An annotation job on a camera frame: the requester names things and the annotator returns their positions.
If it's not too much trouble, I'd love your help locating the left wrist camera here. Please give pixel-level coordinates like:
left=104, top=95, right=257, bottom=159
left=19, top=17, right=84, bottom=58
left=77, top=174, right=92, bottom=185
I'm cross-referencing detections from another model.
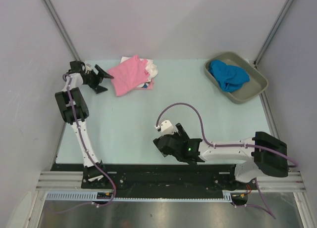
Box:
left=84, top=64, right=92, bottom=74

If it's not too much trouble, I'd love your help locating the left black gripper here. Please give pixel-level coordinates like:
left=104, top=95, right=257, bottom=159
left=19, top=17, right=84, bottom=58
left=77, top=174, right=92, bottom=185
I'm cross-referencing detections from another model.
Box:
left=83, top=65, right=113, bottom=93

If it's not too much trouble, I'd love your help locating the grey slotted cable duct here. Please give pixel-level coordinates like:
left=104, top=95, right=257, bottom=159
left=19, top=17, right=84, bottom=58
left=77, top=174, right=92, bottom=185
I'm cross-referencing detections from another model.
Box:
left=46, top=191, right=247, bottom=203

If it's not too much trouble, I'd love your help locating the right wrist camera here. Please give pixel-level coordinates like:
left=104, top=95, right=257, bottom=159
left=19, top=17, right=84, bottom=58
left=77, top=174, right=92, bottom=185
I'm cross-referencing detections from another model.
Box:
left=155, top=120, right=175, bottom=135

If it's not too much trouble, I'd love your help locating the purple cable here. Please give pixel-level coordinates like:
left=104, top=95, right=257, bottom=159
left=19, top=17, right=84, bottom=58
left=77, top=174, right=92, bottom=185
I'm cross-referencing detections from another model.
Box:
left=49, top=73, right=117, bottom=214
left=155, top=102, right=299, bottom=220

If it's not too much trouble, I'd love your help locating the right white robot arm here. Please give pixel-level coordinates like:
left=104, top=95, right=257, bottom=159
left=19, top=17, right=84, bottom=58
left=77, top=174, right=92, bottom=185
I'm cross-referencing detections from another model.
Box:
left=153, top=120, right=288, bottom=189

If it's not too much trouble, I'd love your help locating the grey plastic tray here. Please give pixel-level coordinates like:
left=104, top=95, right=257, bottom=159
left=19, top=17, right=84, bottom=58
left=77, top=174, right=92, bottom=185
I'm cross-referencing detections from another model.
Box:
left=204, top=51, right=268, bottom=104

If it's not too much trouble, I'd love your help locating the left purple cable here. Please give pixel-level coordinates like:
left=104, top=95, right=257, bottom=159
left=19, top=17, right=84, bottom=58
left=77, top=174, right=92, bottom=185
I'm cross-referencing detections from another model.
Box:
left=49, top=73, right=117, bottom=214

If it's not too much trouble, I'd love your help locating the blue t shirt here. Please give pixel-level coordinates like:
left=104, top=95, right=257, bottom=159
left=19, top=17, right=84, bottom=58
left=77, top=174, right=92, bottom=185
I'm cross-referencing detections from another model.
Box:
left=208, top=60, right=250, bottom=92

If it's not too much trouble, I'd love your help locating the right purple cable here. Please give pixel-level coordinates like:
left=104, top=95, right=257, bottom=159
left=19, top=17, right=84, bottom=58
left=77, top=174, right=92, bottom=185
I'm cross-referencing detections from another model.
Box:
left=155, top=102, right=299, bottom=220

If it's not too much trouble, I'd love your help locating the white flower print t shirt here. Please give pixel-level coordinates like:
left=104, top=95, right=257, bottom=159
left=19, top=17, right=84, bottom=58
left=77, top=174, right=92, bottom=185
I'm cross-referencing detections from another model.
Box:
left=113, top=55, right=158, bottom=89

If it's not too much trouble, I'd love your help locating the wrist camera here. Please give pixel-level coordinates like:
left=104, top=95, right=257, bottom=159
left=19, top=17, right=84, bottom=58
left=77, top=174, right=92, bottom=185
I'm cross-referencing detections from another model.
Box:
left=155, top=120, right=175, bottom=135
left=84, top=64, right=92, bottom=74

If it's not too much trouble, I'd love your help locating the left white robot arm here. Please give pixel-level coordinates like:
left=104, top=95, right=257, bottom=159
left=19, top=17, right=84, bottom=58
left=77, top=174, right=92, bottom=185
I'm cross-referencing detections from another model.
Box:
left=54, top=60, right=114, bottom=188

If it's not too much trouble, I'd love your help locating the aluminium frame post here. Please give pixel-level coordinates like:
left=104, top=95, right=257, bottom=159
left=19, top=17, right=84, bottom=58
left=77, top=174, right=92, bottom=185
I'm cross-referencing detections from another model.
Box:
left=253, top=0, right=296, bottom=69
left=41, top=0, right=81, bottom=61

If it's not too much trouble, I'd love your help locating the left aluminium frame post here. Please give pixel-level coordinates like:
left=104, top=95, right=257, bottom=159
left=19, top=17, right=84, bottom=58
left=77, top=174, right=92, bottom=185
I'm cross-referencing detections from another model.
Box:
left=41, top=0, right=81, bottom=61

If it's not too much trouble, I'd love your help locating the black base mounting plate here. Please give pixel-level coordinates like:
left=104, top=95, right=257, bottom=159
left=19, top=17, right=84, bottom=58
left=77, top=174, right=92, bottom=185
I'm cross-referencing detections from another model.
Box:
left=51, top=164, right=268, bottom=198

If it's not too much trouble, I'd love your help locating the right aluminium frame post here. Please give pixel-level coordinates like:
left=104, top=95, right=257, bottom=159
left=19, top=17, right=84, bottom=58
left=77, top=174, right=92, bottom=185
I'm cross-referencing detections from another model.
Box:
left=253, top=0, right=296, bottom=69

